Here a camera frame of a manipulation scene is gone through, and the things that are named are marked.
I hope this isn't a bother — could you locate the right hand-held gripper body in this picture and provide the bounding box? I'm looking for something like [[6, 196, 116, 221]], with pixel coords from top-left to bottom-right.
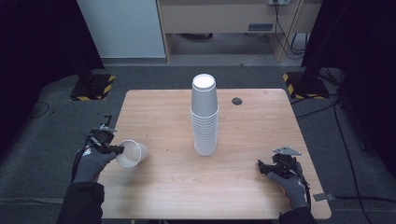
[[272, 146, 303, 180]]

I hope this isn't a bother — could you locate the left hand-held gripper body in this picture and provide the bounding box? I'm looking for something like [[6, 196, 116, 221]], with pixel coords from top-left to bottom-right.
[[88, 123, 118, 154]]

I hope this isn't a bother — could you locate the single white paper cup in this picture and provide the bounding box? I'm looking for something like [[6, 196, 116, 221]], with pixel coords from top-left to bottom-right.
[[115, 139, 149, 169]]

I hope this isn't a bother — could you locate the stack of white paper cups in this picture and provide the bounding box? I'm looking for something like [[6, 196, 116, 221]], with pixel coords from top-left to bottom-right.
[[190, 73, 220, 157]]

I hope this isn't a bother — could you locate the striped black stand base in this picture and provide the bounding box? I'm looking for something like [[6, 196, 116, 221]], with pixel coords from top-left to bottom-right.
[[69, 74, 117, 102], [282, 71, 331, 101]]

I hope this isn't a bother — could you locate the grey tape strip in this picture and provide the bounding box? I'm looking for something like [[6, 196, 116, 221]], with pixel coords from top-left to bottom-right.
[[312, 192, 336, 203]]

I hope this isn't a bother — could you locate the dark curtain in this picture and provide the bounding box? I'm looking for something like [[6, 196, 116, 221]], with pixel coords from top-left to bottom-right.
[[0, 0, 106, 160], [301, 0, 396, 180]]

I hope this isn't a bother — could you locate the white cabinet panel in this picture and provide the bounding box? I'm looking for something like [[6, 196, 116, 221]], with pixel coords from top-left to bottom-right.
[[77, 0, 166, 60]]

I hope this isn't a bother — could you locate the light wooden desk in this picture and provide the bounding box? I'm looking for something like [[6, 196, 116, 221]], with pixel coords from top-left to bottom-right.
[[156, 0, 323, 64]]

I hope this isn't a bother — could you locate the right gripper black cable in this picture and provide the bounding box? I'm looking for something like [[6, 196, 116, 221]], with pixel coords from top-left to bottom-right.
[[284, 161, 312, 209]]

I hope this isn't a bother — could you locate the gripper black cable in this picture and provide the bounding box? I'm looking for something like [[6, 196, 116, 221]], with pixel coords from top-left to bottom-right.
[[70, 138, 92, 184], [284, 161, 312, 209]]

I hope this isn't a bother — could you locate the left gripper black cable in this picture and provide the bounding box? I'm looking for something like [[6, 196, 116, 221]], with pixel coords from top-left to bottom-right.
[[70, 138, 92, 184]]

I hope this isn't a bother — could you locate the thin looped floor cable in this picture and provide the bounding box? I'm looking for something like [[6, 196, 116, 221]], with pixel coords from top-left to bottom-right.
[[27, 101, 51, 119]]

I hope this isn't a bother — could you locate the long black floor cable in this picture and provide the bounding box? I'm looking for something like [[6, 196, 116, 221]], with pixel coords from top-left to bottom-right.
[[332, 101, 372, 224]]

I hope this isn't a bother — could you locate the black stand post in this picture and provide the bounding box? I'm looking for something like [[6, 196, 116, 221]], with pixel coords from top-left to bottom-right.
[[73, 0, 96, 90], [301, 0, 353, 87]]

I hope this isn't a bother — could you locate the bundle of black desk cables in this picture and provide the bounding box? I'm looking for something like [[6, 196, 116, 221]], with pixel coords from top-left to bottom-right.
[[273, 0, 308, 61]]

